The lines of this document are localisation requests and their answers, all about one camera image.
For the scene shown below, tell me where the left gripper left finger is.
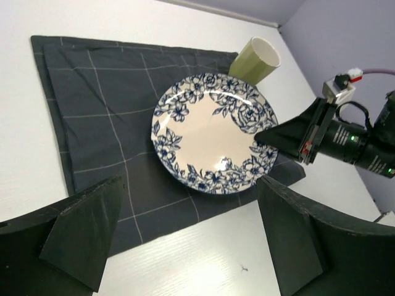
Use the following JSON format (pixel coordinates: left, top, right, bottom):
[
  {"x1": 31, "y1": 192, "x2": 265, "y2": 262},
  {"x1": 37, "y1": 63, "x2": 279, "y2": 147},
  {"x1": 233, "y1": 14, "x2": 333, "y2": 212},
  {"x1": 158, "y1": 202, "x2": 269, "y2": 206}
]
[{"x1": 1, "y1": 176, "x2": 124, "y2": 295}]

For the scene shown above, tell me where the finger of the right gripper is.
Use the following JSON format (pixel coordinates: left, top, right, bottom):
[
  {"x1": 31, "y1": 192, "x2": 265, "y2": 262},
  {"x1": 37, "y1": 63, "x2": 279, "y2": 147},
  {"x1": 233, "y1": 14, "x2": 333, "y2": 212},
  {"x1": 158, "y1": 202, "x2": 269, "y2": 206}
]
[{"x1": 254, "y1": 98, "x2": 324, "y2": 160}]

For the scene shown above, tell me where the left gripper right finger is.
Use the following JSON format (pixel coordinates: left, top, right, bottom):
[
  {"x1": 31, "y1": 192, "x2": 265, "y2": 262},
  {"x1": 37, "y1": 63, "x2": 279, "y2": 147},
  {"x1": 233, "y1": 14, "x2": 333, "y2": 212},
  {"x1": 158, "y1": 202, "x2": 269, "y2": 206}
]
[{"x1": 257, "y1": 176, "x2": 394, "y2": 295}]

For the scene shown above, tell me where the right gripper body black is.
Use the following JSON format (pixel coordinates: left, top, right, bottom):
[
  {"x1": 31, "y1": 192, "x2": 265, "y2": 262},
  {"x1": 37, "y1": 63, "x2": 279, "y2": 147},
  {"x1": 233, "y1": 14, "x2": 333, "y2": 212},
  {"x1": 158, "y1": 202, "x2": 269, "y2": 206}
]
[{"x1": 299, "y1": 98, "x2": 370, "y2": 165}]

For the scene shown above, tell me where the pale yellow paper cup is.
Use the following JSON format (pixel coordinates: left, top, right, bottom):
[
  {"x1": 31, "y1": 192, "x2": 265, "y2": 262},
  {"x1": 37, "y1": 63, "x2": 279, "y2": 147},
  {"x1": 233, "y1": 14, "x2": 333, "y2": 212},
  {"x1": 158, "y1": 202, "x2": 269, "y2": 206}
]
[{"x1": 228, "y1": 37, "x2": 281, "y2": 86}]

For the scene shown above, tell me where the blue floral plate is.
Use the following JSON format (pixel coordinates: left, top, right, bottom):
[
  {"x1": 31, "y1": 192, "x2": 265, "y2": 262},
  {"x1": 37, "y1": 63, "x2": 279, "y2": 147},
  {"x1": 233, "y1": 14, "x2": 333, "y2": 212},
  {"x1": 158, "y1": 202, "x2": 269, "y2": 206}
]
[{"x1": 151, "y1": 73, "x2": 278, "y2": 195}]

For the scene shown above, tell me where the dark checked cloth napkin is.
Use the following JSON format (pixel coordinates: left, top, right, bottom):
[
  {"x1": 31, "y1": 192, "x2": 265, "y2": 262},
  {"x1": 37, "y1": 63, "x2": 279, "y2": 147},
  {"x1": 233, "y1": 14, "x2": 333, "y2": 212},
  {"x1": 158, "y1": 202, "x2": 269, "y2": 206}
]
[{"x1": 30, "y1": 35, "x2": 306, "y2": 258}]

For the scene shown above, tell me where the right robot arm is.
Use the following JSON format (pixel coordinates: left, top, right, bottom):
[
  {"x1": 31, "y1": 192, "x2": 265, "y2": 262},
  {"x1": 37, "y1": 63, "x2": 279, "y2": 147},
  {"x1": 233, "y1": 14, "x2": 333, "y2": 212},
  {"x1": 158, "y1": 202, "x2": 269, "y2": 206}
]
[{"x1": 254, "y1": 92, "x2": 394, "y2": 178}]

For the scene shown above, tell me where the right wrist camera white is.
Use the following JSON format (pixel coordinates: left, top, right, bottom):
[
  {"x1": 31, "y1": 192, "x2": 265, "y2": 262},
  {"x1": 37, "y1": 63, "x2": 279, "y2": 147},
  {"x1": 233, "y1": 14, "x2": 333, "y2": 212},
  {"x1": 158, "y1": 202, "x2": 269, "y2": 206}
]
[{"x1": 322, "y1": 68, "x2": 364, "y2": 105}]

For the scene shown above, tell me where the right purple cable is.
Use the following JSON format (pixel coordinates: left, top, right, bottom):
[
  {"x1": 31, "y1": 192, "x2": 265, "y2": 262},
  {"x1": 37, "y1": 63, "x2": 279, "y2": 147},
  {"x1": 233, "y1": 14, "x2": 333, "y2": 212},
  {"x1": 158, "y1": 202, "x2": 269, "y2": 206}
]
[{"x1": 360, "y1": 67, "x2": 395, "y2": 76}]

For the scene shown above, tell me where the aluminium rail back edge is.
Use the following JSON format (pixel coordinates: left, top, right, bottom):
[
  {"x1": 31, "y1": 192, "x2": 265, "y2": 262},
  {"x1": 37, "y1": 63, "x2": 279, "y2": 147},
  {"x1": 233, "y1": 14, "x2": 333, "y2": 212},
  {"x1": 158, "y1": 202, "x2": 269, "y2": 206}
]
[{"x1": 197, "y1": 0, "x2": 280, "y2": 29}]

